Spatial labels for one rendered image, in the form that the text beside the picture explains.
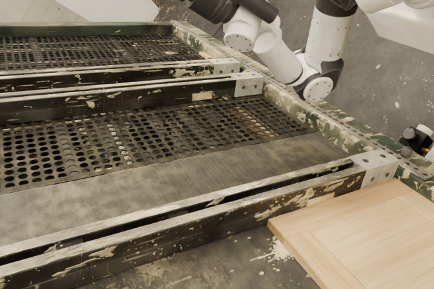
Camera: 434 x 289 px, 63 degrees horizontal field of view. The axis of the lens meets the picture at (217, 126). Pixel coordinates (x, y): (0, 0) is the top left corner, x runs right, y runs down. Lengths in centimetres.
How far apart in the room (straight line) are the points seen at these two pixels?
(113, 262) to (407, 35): 62
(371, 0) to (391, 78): 165
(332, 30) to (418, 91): 133
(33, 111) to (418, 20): 94
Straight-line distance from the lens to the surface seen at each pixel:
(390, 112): 213
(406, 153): 106
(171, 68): 136
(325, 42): 87
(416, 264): 81
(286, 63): 86
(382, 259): 78
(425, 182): 100
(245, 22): 74
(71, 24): 201
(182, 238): 67
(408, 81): 218
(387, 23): 71
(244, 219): 72
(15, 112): 112
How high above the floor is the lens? 184
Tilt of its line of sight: 40 degrees down
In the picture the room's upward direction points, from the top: 62 degrees counter-clockwise
